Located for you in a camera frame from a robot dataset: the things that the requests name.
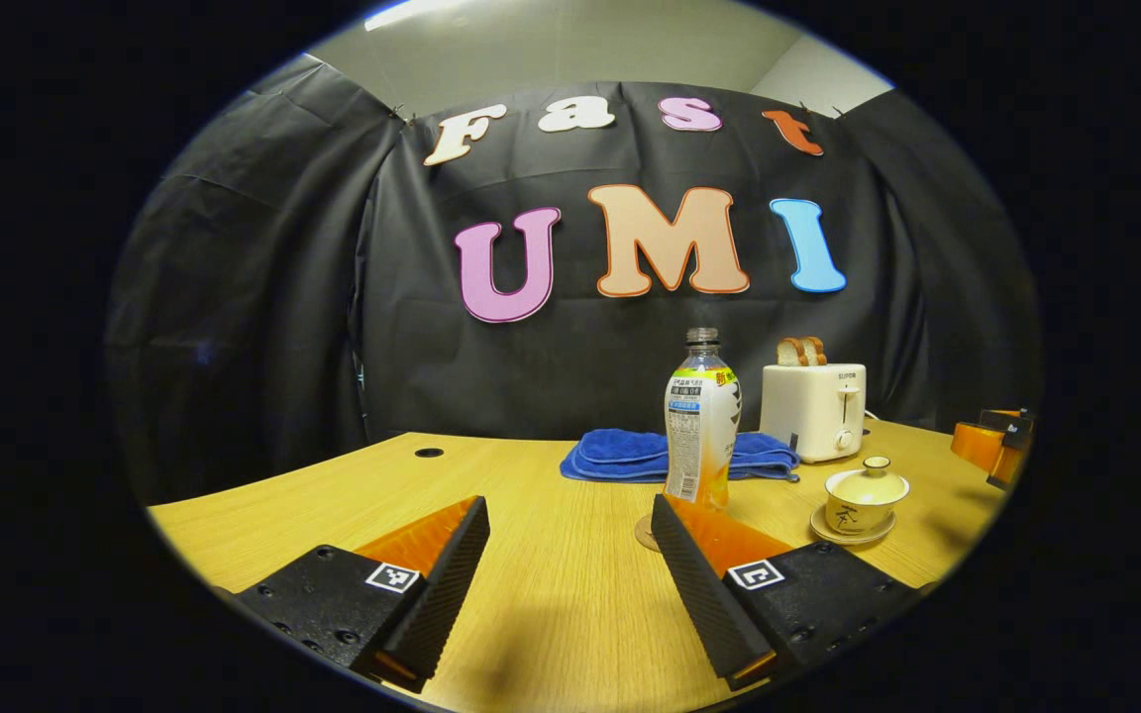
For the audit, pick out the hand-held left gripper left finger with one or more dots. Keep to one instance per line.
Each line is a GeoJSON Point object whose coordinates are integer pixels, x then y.
{"type": "Point", "coordinates": [447, 584]}

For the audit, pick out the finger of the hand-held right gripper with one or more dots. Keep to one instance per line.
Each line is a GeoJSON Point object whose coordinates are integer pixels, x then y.
{"type": "Point", "coordinates": [1014, 451]}
{"type": "Point", "coordinates": [977, 446]}

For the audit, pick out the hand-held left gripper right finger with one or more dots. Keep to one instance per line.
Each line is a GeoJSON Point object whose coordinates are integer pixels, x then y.
{"type": "Point", "coordinates": [699, 584]}

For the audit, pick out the round wooden coaster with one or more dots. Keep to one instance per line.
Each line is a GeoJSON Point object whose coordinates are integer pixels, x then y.
{"type": "Point", "coordinates": [645, 535]}

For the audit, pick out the clear labelled water bottle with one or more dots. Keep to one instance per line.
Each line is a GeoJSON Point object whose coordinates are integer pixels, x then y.
{"type": "Point", "coordinates": [701, 426]}

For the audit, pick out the cream saucer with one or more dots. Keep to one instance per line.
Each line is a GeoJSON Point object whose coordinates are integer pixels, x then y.
{"type": "Point", "coordinates": [823, 530]}

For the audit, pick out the blue folded towel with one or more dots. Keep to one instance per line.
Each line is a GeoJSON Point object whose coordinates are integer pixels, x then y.
{"type": "Point", "coordinates": [620, 456]}

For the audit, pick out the white toaster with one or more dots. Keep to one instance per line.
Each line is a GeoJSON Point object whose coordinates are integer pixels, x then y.
{"type": "Point", "coordinates": [808, 411]}

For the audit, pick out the bread slice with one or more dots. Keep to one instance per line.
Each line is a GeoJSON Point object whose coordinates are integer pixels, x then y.
{"type": "Point", "coordinates": [788, 353]}
{"type": "Point", "coordinates": [817, 351]}

